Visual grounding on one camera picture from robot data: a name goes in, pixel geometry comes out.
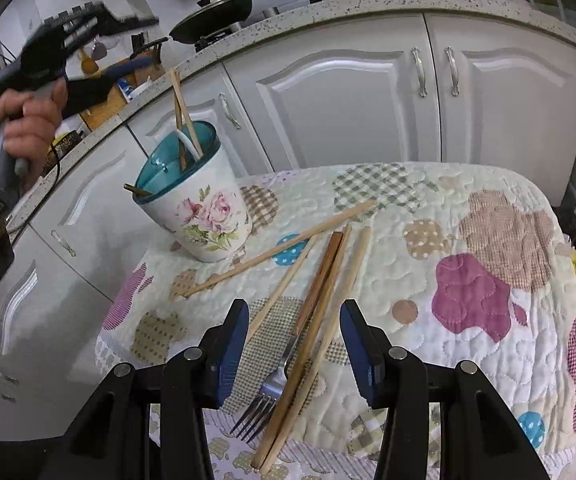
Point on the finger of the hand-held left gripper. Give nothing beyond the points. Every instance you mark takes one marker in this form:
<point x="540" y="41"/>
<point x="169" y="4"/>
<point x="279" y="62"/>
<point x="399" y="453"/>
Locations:
<point x="98" y="87"/>
<point x="103" y="17"/>

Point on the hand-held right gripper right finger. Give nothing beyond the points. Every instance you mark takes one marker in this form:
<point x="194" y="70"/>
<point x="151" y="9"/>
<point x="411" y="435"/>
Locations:
<point x="358" y="345"/>

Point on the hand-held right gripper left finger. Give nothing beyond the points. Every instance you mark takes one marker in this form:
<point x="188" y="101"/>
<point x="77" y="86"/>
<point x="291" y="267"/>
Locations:
<point x="230" y="345"/>

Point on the wooden chopstick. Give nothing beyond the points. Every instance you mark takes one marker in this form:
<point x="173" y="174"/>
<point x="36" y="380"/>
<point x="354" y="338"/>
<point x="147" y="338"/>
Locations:
<point x="184" y="105"/>
<point x="352" y="270"/>
<point x="283" y="287"/>
<point x="292" y="377"/>
<point x="273" y="252"/>
<point x="178" y="116"/>

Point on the white plastic spoon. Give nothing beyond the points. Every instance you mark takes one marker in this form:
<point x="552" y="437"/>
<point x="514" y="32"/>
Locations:
<point x="190" y="141"/>

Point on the person's left hand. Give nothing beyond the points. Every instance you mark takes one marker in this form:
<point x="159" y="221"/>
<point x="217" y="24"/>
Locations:
<point x="33" y="125"/>

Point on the wooden cutting board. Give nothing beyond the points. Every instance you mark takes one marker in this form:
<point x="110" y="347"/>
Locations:
<point x="103" y="110"/>

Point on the patchwork quilted table cover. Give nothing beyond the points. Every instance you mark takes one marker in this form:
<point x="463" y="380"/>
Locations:
<point x="418" y="285"/>

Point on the black wok with glass lid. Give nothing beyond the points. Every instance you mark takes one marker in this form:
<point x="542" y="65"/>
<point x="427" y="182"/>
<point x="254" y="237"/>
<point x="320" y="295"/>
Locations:
<point x="213" y="17"/>

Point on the white cabinet door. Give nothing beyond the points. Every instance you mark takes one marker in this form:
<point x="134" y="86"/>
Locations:
<point x="98" y="200"/>
<point x="343" y="110"/>
<point x="43" y="335"/>
<point x="253" y="135"/>
<point x="508" y="110"/>

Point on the black gas stove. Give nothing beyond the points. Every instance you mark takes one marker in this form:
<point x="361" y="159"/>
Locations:
<point x="218" y="35"/>

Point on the speckled stone countertop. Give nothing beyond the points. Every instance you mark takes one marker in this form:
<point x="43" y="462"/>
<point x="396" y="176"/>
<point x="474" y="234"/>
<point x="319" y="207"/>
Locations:
<point x="368" y="7"/>

